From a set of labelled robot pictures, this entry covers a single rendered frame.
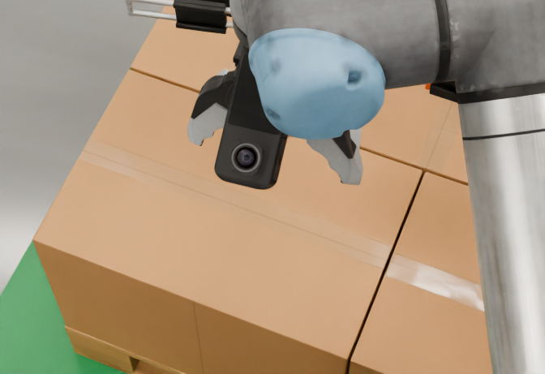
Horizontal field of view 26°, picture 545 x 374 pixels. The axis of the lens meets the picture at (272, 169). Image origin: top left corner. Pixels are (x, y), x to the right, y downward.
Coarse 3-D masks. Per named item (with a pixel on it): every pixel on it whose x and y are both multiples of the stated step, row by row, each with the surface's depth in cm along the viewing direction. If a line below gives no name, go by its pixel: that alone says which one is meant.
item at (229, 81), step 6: (234, 24) 86; (234, 30) 87; (240, 30) 85; (240, 36) 86; (246, 36) 85; (240, 42) 93; (246, 42) 86; (240, 48) 92; (234, 54) 92; (240, 54) 92; (234, 60) 92; (228, 72) 92; (234, 72) 91; (228, 78) 92; (234, 78) 91; (228, 84) 92; (228, 96) 93; (228, 102) 94
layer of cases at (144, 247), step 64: (192, 64) 227; (128, 128) 220; (384, 128) 220; (448, 128) 220; (64, 192) 213; (128, 192) 213; (192, 192) 213; (256, 192) 213; (320, 192) 213; (384, 192) 213; (448, 192) 213; (64, 256) 209; (128, 256) 207; (192, 256) 207; (256, 256) 207; (320, 256) 207; (384, 256) 207; (448, 256) 207; (64, 320) 240; (128, 320) 224; (192, 320) 211; (256, 320) 201; (320, 320) 201; (384, 320) 201; (448, 320) 201
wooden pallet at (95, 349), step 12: (72, 336) 246; (84, 336) 243; (84, 348) 250; (96, 348) 247; (108, 348) 243; (120, 348) 241; (96, 360) 254; (108, 360) 250; (120, 360) 247; (132, 360) 246; (144, 360) 240; (132, 372) 251; (144, 372) 251; (156, 372) 251; (168, 372) 251; (180, 372) 238
